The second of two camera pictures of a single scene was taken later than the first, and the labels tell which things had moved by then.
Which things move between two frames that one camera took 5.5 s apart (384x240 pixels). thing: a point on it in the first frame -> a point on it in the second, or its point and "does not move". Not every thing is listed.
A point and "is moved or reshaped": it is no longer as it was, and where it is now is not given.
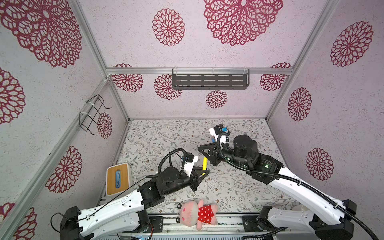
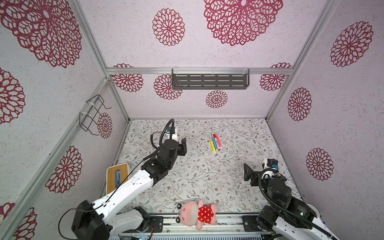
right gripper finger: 210,151 -> 248,173
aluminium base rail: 227,225 does not move
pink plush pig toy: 192,213 does not move
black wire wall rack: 91,108 does not move
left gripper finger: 197,175 -> 182,147
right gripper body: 216,154 -> 253,176
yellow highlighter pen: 204,164 is moved or reshaped
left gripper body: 191,179 -> 181,147
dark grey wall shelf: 210,78 does not move
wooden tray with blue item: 118,179 does not move
